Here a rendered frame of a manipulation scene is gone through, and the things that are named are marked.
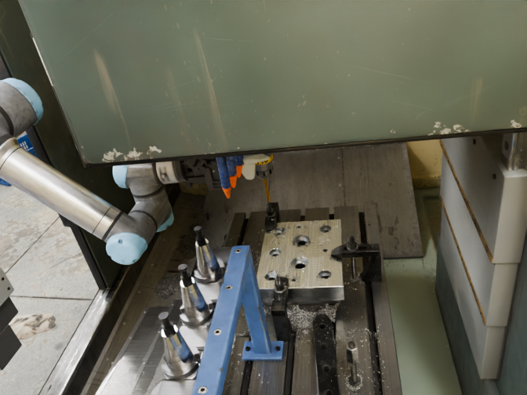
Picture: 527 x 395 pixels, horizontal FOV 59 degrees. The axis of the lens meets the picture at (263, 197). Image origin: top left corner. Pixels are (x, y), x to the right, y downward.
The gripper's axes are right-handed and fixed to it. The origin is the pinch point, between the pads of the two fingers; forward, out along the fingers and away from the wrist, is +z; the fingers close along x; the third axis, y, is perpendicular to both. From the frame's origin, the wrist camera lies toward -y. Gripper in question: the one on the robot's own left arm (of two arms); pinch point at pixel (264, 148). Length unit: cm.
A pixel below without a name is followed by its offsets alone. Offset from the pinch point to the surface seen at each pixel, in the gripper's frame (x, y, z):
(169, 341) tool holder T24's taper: 44.0, 9.3, -11.5
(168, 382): 46, 16, -13
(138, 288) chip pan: -33, 69, -65
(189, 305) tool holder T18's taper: 33.5, 12.4, -11.9
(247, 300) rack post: 16.7, 28.6, -7.1
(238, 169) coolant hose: 15.3, -3.8, -2.7
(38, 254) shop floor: -142, 133, -203
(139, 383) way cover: 14, 61, -45
